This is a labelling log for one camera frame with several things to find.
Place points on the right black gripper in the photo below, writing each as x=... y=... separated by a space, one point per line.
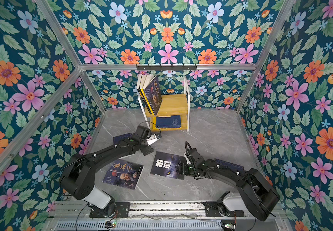
x=182 y=169

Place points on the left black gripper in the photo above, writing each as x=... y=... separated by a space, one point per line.
x=147 y=150

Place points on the black book white characters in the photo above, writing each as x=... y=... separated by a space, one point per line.
x=169 y=165

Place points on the navy book yellow label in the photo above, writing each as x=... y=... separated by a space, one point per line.
x=168 y=121

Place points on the dark portrait book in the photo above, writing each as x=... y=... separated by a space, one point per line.
x=124 y=174
x=153 y=93

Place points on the yellow cartoon cover book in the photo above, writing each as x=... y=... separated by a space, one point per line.
x=145 y=80

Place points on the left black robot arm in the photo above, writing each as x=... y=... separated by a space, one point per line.
x=78 y=177

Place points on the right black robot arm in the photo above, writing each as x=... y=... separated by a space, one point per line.
x=257 y=196

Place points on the navy book far right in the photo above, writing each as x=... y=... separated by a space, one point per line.
x=232 y=166

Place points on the navy book far left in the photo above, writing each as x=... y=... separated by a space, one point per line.
x=118 y=138

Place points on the white wooden two-tier shelf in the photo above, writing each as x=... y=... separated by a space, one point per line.
x=174 y=113

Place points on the black book leaning on shelf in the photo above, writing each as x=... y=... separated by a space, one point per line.
x=140 y=92

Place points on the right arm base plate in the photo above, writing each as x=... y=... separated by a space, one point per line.
x=215 y=209

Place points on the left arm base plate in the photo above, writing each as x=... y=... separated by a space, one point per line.
x=117 y=210

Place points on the black hook rail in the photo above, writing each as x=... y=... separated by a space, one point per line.
x=166 y=67

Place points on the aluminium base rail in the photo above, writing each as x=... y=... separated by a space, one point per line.
x=142 y=209

